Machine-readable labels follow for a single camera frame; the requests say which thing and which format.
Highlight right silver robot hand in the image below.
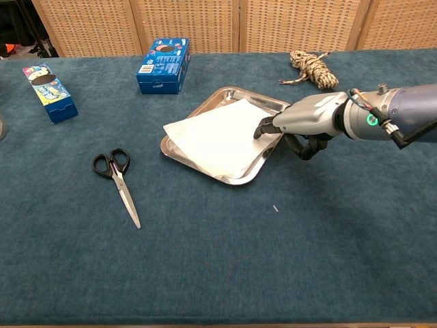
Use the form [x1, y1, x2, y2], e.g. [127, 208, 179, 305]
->
[253, 91, 349, 161]

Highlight white paper sheet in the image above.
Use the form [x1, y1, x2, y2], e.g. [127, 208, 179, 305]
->
[163, 98, 284, 181]

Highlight silver metal tray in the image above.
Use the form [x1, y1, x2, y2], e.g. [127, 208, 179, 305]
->
[160, 86, 292, 187]

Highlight woven wicker screen panel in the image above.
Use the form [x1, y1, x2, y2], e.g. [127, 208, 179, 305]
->
[31, 0, 143, 58]
[130, 0, 241, 55]
[354, 0, 437, 51]
[238, 0, 371, 53]

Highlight wide blue cookie box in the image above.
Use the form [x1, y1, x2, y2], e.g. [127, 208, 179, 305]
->
[135, 36, 191, 96]

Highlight teal tablecloth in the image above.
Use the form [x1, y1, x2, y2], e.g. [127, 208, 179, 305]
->
[0, 49, 437, 325]

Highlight slim blue cartoon cookie box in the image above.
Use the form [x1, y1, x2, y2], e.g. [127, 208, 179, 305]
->
[22, 63, 79, 125]

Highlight black tripod stand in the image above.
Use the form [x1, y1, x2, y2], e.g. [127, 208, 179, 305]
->
[15, 0, 59, 58]

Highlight beige rope bundle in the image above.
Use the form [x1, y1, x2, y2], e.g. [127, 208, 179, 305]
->
[279, 50, 339, 90]

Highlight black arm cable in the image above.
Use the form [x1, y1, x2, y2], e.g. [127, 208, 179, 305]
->
[371, 107, 437, 150]

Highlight black-handled scissors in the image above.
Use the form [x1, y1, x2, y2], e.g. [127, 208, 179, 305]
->
[92, 148, 142, 230]

